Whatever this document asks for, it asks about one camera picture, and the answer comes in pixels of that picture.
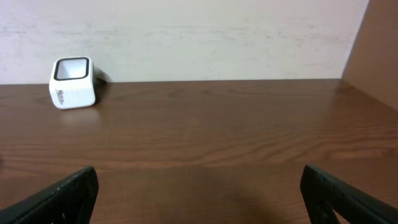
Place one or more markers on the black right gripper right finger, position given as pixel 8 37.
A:
pixel 325 195

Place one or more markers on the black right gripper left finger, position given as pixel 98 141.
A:
pixel 70 200

